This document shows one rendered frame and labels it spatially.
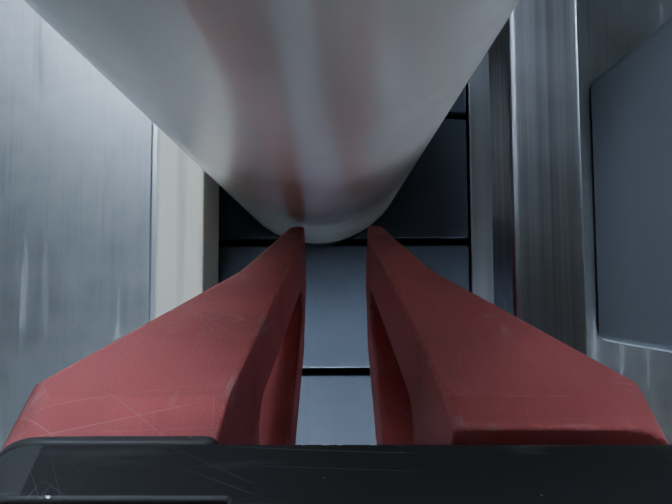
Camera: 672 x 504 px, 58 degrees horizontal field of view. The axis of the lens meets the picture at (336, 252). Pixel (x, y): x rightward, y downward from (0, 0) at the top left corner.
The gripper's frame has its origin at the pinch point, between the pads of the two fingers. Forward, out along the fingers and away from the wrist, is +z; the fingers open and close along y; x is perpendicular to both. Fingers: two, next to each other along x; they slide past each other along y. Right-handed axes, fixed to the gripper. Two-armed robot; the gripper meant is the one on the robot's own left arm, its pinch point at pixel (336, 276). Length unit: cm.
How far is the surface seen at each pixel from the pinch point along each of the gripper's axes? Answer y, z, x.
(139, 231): 7.5, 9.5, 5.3
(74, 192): 10.0, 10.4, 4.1
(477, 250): -4.3, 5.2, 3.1
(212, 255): 3.2, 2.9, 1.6
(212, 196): 3.2, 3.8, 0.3
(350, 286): -0.4, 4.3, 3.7
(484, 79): -4.6, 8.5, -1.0
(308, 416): 0.8, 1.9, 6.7
